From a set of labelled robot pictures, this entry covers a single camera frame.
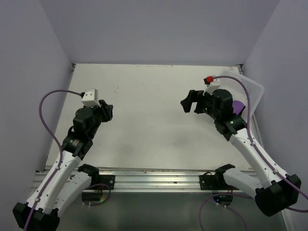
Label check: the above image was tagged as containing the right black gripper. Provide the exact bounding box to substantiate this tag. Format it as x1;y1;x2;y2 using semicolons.
181;90;220;120

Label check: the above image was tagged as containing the purple towel black trim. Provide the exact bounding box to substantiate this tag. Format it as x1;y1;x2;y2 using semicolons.
232;100;246;116

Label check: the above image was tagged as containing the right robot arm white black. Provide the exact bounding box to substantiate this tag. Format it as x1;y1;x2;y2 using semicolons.
180;89;301;217

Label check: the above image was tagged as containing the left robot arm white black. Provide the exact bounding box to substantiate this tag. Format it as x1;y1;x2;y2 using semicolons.
13;100;113;231

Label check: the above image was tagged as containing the white plastic basket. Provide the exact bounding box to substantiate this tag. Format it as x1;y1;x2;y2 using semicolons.
220;70;264;122

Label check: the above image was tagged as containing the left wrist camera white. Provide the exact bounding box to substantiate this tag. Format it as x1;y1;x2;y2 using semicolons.
81;89;100;107

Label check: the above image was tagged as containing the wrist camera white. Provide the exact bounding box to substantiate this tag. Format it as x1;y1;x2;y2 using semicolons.
81;89;100;107
204;76;220;94

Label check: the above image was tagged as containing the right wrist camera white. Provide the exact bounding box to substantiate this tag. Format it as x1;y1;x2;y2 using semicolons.
204;76;220;94

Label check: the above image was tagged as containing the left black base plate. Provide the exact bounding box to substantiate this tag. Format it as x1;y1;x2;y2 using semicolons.
99;174;116;190

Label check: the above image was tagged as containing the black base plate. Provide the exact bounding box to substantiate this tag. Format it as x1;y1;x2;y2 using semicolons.
99;174;116;190
199;175;231;191

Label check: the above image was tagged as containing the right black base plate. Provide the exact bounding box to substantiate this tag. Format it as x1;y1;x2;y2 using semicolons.
199;175;231;191

